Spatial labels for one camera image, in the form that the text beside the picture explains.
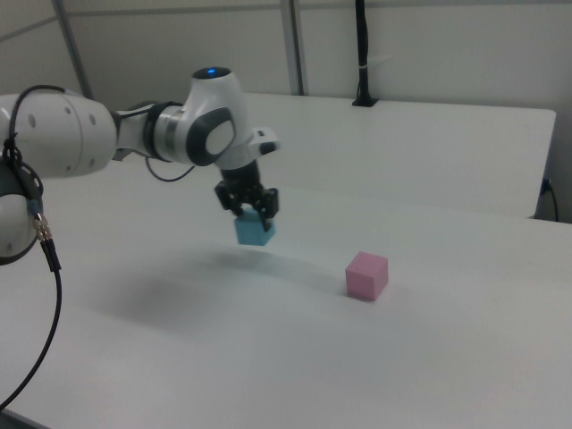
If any white background table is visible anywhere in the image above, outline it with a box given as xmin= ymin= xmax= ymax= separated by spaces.
xmin=42 ymin=90 xmax=558 ymax=221

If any pink cube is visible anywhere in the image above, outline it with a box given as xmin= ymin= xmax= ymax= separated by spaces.
xmin=344 ymin=250 xmax=391 ymax=303

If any blue cube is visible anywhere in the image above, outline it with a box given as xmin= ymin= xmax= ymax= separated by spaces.
xmin=233 ymin=209 xmax=278 ymax=248

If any grey metal wall post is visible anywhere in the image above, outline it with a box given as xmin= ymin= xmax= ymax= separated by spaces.
xmin=50 ymin=0 xmax=96 ymax=100
xmin=280 ymin=0 xmax=310 ymax=97

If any thin black looped cable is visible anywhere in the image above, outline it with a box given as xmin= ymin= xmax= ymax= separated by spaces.
xmin=144 ymin=155 xmax=197 ymax=184

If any thick black cable with connectors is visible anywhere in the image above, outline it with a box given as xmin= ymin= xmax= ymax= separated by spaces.
xmin=0 ymin=85 xmax=64 ymax=411

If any black cable at table edge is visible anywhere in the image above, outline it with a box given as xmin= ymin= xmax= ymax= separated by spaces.
xmin=542 ymin=178 xmax=560 ymax=222

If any black pole with base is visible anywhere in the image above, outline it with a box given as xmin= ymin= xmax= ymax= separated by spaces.
xmin=351 ymin=0 xmax=381 ymax=109

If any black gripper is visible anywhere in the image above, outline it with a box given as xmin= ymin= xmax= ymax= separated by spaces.
xmin=214 ymin=162 xmax=281 ymax=233

